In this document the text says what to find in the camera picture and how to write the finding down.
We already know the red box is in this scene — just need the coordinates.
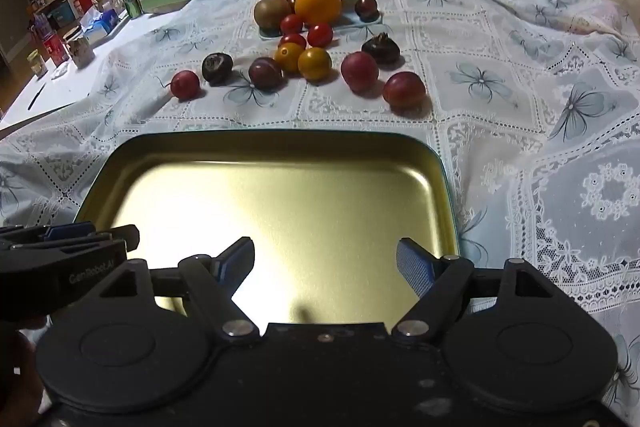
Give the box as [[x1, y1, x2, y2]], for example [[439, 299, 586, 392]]
[[42, 34, 69, 66]]

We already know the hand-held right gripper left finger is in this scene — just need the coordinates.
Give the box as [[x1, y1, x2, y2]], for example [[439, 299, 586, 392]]
[[92, 236, 262, 342]]

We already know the small orange yellow tomato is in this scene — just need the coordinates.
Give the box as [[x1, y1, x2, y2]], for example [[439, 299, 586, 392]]
[[297, 48, 333, 82], [273, 43, 305, 76]]

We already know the small glass jar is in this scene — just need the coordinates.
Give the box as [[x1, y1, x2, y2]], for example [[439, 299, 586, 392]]
[[27, 50, 49, 78]]

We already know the small red plum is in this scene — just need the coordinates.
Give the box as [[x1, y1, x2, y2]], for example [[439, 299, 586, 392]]
[[157, 70, 201, 100]]

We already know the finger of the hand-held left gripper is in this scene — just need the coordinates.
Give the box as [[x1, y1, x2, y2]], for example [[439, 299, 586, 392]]
[[55, 225, 141, 258], [0, 222, 96, 249]]

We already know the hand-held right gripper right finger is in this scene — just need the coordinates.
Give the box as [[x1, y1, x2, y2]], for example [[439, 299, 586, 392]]
[[391, 237, 556, 343]]

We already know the white lace floral tablecloth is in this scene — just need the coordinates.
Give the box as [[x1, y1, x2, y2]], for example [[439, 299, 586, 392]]
[[0, 0, 640, 427]]

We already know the large orange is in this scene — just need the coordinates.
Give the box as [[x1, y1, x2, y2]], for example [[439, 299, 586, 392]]
[[294, 0, 343, 26]]

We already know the dark brown water chestnut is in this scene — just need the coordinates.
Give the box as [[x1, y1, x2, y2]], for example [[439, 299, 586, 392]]
[[201, 53, 235, 86], [361, 32, 401, 66]]

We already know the gold metal tray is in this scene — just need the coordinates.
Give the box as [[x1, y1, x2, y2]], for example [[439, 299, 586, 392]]
[[74, 133, 461, 323]]

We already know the blue tissue box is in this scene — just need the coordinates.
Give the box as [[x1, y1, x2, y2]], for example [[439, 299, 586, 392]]
[[79, 10, 120, 46]]

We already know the pale green rectangular plate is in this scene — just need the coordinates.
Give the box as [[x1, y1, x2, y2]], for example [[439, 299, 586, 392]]
[[258, 0, 384, 40]]

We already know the patterned pen cup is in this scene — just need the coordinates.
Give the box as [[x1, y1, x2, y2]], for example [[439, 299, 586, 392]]
[[66, 35, 95, 69]]

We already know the brown kiwi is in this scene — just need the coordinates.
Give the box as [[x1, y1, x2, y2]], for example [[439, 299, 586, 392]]
[[253, 0, 294, 33]]

